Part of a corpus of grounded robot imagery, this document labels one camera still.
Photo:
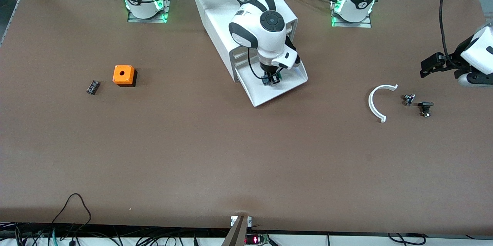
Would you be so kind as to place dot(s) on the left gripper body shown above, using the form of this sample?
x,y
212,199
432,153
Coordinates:
x,y
451,62

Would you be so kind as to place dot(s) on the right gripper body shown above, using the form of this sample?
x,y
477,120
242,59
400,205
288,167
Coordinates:
x,y
268,70

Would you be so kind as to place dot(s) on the green push button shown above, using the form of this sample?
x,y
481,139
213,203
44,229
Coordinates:
x,y
270,81

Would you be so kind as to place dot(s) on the white lowest cabinet drawer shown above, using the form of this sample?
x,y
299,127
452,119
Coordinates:
x,y
265,94

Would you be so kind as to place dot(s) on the orange box with hole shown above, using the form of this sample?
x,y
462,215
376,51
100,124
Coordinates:
x,y
123,73

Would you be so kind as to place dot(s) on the small red display module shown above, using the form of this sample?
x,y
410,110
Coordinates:
x,y
255,240

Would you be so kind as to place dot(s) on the small black terminal block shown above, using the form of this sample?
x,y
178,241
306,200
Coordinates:
x,y
93,87

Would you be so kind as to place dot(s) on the small black switch part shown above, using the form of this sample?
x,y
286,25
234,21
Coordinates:
x,y
425,105

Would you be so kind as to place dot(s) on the small metal switch part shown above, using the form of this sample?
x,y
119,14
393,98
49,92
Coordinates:
x,y
408,99

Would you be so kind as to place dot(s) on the white curved plastic bracket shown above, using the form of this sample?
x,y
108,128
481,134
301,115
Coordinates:
x,y
370,101

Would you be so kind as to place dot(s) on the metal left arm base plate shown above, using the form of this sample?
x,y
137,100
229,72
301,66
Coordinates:
x,y
352,24

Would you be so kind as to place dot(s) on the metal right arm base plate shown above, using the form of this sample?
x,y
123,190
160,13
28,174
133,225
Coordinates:
x,y
168,7

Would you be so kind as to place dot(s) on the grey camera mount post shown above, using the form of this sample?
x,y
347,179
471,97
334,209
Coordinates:
x,y
237,234

